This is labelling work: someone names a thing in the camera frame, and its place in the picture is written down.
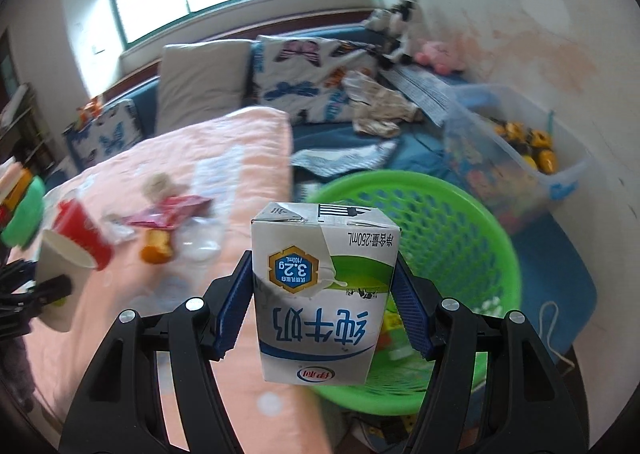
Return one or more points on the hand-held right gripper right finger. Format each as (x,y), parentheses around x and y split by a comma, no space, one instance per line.
(411,316)

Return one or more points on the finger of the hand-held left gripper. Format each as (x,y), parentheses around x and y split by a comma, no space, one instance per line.
(47,290)

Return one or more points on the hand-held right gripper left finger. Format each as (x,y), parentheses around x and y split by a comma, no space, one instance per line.
(234,306)

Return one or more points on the red paper cup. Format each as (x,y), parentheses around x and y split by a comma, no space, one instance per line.
(75,229)

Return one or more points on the green plastic basket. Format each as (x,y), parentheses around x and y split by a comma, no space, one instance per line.
(450,244)

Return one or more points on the white green milk carton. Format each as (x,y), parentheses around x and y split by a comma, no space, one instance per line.
(320,304)

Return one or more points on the orange lemon-shaped fruit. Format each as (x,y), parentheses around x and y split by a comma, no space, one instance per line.
(156,246)

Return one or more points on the clear plastic wrapper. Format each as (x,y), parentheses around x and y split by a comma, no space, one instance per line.
(200,241)

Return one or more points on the green plastic object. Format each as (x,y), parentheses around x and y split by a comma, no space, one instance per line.
(25,214)

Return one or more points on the red snack wrapper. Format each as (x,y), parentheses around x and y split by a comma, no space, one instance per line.
(170,211)

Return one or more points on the blue bed sheet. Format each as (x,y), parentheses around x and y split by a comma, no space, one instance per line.
(550,264)

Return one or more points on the pink white blanket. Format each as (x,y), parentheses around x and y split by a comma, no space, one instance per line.
(240,154)

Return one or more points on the dark wooden shelf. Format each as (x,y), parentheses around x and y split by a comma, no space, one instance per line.
(22,134)

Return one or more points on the small butterfly print pillow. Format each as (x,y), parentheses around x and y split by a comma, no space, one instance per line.
(107,134)

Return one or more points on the clear plastic storage bin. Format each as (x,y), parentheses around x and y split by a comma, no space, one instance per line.
(500,174)

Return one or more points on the blue white folded cloth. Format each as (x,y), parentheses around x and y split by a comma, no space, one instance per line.
(345,159)

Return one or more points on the orange plush toy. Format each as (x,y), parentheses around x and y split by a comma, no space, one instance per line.
(89,111)

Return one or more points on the yellow toy vehicles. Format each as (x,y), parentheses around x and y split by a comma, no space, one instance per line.
(530,146)

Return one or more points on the crumpled beige clothes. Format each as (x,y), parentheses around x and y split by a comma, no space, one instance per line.
(380,106)

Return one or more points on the white pillow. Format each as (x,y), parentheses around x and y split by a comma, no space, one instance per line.
(200,84)

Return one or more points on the grey white patterned cloth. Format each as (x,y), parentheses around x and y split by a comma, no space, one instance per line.
(425,91)

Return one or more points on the large butterfly print pillow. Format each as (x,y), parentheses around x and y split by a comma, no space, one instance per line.
(305,79)

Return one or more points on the pink plush toy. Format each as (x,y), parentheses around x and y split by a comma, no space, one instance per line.
(440,56)

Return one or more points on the black white cow plush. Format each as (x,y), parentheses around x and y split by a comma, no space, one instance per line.
(397,21)

